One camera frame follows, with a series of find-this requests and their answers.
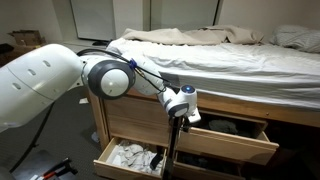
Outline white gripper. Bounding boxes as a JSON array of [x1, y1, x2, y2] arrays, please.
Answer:
[[163, 85, 201, 123]]

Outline wooden drawer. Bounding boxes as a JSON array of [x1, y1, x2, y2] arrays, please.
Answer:
[[172, 151, 245, 180], [105, 97, 170, 147], [176, 111, 279, 165], [94, 137, 166, 180]]

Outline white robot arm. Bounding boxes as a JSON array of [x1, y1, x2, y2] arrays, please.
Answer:
[[0, 44, 201, 131]]

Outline dark grey garment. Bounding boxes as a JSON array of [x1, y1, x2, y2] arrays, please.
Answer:
[[209, 120, 238, 135]]

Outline black sock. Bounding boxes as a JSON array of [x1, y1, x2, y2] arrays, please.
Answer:
[[150, 153, 164, 170]]

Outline white crumpled clothes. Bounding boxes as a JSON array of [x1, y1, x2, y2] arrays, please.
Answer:
[[106, 140, 163, 175]]

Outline beige blanket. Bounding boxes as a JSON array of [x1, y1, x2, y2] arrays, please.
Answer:
[[122, 25, 264, 45]]

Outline white mattress with sheet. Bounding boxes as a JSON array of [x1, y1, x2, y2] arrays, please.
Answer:
[[107, 39, 320, 110]]

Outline grey striped pillow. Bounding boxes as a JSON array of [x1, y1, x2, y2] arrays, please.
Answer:
[[269, 25, 320, 53]]

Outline red black tool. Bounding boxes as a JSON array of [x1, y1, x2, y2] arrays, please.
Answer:
[[29, 158, 78, 180]]

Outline cardboard box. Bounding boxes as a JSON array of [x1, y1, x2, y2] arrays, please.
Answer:
[[9, 30, 46, 46]]

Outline wooden side cabinet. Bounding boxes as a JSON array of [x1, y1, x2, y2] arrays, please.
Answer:
[[0, 43, 36, 67]]

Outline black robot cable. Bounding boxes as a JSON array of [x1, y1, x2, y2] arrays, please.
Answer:
[[76, 48, 181, 96]]

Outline wooden bed frame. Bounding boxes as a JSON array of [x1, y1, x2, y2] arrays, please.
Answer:
[[79, 63, 320, 180]]

